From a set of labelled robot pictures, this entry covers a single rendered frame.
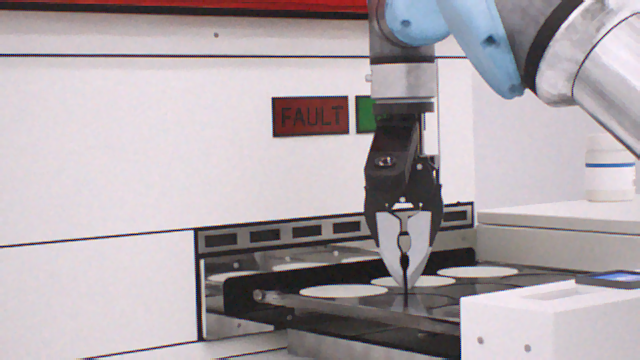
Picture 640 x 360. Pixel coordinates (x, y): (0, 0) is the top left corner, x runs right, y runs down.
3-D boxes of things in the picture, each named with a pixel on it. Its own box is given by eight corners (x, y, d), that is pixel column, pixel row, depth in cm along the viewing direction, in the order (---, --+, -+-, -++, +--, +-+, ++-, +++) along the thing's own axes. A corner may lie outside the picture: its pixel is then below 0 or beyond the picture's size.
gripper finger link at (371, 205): (407, 245, 145) (405, 170, 145) (405, 247, 143) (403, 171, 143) (367, 246, 146) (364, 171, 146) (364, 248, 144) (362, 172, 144)
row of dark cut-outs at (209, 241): (196, 253, 145) (195, 231, 145) (468, 223, 172) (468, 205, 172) (199, 253, 145) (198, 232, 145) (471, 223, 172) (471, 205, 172)
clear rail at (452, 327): (248, 301, 146) (248, 289, 146) (258, 300, 147) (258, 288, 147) (480, 341, 117) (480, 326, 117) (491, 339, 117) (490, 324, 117)
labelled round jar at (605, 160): (575, 200, 183) (574, 135, 183) (606, 197, 187) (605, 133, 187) (614, 202, 178) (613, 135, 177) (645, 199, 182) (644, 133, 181)
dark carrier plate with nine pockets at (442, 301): (265, 296, 146) (265, 291, 146) (477, 267, 167) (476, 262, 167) (480, 332, 119) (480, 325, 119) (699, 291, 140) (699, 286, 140)
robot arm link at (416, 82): (432, 62, 140) (359, 65, 142) (433, 103, 141) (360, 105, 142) (438, 64, 148) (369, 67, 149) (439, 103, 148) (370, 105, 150)
